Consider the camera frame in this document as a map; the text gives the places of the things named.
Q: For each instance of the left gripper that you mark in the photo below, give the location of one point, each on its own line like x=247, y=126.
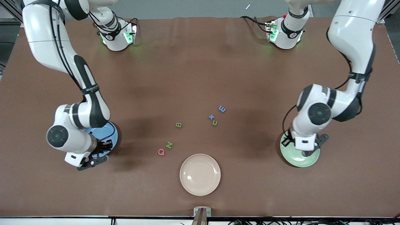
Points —
x=286, y=141

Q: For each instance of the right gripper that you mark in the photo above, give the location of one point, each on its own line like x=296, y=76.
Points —
x=100, y=147

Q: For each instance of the red letter Q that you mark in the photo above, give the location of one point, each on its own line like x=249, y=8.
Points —
x=159, y=152

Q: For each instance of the green letter N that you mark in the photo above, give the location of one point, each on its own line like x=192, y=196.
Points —
x=169, y=145

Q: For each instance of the blue letter E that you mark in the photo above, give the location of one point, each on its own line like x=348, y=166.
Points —
x=222, y=109

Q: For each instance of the green uppercase letter B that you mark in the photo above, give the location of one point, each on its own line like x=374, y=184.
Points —
x=178, y=125

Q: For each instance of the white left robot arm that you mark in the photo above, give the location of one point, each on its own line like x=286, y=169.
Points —
x=353, y=31

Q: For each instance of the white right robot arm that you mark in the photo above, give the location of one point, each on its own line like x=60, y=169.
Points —
x=40, y=37

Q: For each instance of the blue plate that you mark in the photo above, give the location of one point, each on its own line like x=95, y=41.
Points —
x=114, y=134

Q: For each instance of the green plate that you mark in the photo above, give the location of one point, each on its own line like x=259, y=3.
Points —
x=300, y=161

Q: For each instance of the beige plate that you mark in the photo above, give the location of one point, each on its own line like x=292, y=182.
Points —
x=200, y=175

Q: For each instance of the blue plus sign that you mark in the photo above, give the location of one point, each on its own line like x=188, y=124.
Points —
x=211, y=117

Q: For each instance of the white table edge strip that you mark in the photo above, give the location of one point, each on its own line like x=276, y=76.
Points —
x=62, y=222

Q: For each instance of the brown table cover mat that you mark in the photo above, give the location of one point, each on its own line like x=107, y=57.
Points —
x=187, y=78

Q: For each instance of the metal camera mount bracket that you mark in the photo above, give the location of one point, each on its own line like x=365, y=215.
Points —
x=202, y=215

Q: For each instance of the aluminium frame post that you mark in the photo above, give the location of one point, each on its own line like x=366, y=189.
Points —
x=11, y=8
x=389, y=11

